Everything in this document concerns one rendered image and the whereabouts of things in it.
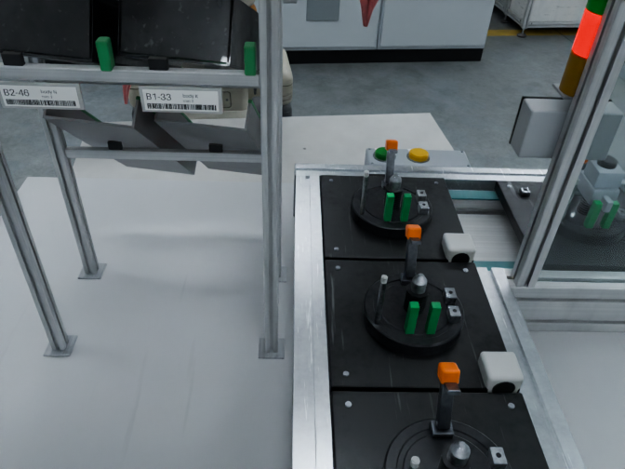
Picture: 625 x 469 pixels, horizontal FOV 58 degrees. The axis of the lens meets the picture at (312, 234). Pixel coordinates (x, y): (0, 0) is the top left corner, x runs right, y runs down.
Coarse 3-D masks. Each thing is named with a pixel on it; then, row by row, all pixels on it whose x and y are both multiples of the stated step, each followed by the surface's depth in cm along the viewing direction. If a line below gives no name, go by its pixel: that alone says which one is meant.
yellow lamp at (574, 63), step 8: (576, 56) 68; (568, 64) 70; (576, 64) 69; (584, 64) 68; (568, 72) 70; (576, 72) 69; (568, 80) 70; (576, 80) 69; (560, 88) 72; (568, 88) 70; (576, 88) 70
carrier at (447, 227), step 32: (320, 192) 106; (352, 192) 104; (384, 192) 101; (416, 192) 99; (448, 192) 105; (352, 224) 96; (384, 224) 93; (448, 224) 97; (352, 256) 90; (384, 256) 90; (448, 256) 90
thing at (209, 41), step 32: (128, 0) 62; (160, 0) 62; (192, 0) 61; (224, 0) 61; (128, 32) 63; (160, 32) 63; (192, 32) 62; (224, 32) 62; (256, 32) 72; (192, 64) 68; (224, 64) 63
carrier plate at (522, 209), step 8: (496, 184) 109; (504, 184) 108; (512, 184) 108; (520, 184) 108; (528, 184) 108; (536, 184) 108; (496, 192) 109; (504, 192) 106; (512, 192) 106; (536, 192) 106; (504, 200) 104; (512, 200) 104; (520, 200) 104; (528, 200) 104; (536, 200) 104; (504, 208) 104; (512, 208) 102; (520, 208) 102; (528, 208) 102; (512, 216) 100; (520, 216) 100; (528, 216) 100; (512, 224) 100; (520, 224) 98; (520, 232) 97; (520, 240) 97
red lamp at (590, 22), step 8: (584, 16) 66; (592, 16) 65; (600, 16) 64; (584, 24) 66; (592, 24) 65; (584, 32) 66; (592, 32) 66; (576, 40) 68; (584, 40) 67; (592, 40) 66; (576, 48) 68; (584, 48) 67; (584, 56) 67
